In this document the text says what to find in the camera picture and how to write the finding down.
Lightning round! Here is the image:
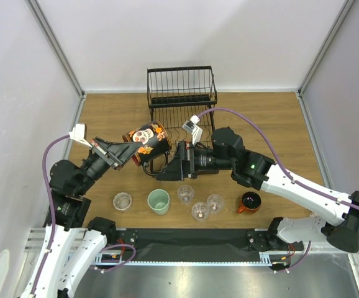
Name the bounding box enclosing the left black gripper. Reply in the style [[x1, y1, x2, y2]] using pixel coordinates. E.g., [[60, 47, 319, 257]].
[[75, 136, 142, 196]]

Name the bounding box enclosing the black skull pattern mug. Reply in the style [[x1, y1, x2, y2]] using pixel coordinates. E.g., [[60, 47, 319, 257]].
[[122, 120, 172, 176]]

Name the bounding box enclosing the small orange black cup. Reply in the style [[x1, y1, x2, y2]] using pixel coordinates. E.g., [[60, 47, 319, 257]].
[[237, 191, 261, 214]]

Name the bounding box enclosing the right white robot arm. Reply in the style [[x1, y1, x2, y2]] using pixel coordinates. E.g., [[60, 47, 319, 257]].
[[157, 127, 359, 253]]

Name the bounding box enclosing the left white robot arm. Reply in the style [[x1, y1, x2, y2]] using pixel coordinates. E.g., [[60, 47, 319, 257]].
[[21, 133, 141, 297]]

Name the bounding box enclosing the clear stemless glass back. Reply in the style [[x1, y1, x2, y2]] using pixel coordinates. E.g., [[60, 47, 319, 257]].
[[177, 185, 194, 204]]

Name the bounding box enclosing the clear stemless glass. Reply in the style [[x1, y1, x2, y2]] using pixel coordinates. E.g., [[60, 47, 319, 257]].
[[177, 185, 194, 204], [191, 202, 209, 222], [206, 194, 224, 214]]

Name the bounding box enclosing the pale green cup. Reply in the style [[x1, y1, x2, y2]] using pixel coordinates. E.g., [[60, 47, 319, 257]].
[[147, 189, 170, 215]]

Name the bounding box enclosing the clear stemless glass front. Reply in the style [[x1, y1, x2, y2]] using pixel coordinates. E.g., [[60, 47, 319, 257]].
[[191, 202, 209, 222]]

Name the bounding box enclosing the short clear glass tumbler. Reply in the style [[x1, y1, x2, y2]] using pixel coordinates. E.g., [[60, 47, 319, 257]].
[[112, 192, 133, 212]]

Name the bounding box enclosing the clear stemless glass right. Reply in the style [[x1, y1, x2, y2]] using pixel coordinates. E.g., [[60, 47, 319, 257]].
[[206, 194, 224, 214]]

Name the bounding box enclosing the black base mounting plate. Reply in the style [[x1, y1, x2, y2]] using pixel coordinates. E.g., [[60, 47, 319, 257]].
[[81, 228, 295, 263]]

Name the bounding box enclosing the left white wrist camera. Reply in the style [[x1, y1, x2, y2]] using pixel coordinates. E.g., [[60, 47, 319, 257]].
[[68, 124, 92, 148]]

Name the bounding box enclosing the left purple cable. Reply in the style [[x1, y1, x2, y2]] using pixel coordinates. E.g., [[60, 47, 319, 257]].
[[29, 135, 137, 291]]

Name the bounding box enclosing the purple cable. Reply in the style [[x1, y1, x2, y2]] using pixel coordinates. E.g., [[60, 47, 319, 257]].
[[29, 135, 137, 291], [198, 107, 359, 271]]

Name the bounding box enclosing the black wire dish rack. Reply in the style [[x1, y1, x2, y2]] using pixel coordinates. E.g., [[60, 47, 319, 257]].
[[145, 65, 218, 174]]

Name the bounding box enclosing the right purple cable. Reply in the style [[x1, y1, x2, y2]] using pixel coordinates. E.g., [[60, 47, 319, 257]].
[[198, 107, 359, 271]]

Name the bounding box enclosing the grey slotted cable duct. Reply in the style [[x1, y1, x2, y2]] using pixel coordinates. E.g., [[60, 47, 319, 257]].
[[95, 251, 292, 265]]

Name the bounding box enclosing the left aluminium frame post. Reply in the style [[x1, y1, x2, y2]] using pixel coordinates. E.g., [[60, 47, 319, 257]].
[[25, 0, 84, 98]]

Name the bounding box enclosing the aluminium frame post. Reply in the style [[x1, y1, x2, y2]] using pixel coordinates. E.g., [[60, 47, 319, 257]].
[[298, 0, 357, 96], [25, 0, 84, 98]]

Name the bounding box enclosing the right aluminium frame post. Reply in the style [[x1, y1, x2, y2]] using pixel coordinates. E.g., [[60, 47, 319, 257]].
[[298, 0, 357, 96]]

